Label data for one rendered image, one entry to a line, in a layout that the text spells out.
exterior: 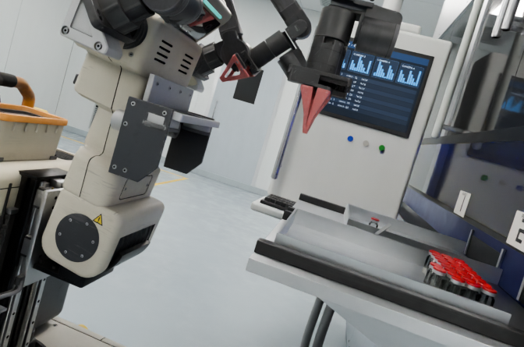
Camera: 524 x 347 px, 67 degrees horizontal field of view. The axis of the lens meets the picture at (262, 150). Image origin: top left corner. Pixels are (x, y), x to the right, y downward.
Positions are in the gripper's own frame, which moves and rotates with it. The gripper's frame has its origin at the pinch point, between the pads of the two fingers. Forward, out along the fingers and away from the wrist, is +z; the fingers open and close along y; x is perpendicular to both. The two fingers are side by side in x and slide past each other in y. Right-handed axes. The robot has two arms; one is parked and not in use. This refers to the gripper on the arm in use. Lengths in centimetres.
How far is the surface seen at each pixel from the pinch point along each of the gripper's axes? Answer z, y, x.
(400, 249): 18.0, 23.5, 19.8
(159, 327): 106, -52, 111
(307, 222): 18.6, 3.9, 19.8
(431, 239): 19, 37, 54
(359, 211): 17, 16, 54
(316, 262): 18.5, 7.5, -7.7
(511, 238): 8.5, 38.4, 9.8
